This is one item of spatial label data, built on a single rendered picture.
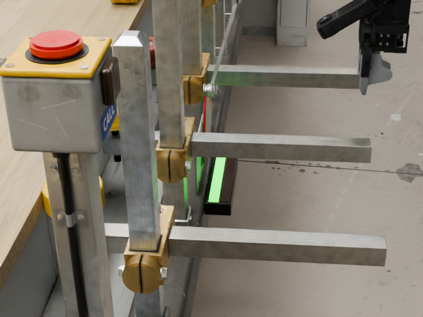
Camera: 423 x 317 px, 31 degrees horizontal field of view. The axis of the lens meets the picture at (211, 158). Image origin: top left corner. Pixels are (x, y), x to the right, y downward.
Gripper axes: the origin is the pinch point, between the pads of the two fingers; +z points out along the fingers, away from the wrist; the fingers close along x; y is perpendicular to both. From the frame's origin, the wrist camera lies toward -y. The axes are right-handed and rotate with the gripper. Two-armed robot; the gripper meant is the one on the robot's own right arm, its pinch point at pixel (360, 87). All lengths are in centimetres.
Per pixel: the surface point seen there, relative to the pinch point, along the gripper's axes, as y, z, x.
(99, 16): -53, -7, 16
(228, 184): -23.7, 12.4, -16.3
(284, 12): -16, 65, 225
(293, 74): -12.7, -3.1, -1.5
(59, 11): -62, -7, 18
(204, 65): -29.4, -4.5, -1.3
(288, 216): -12, 83, 76
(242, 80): -22.2, -1.5, -1.5
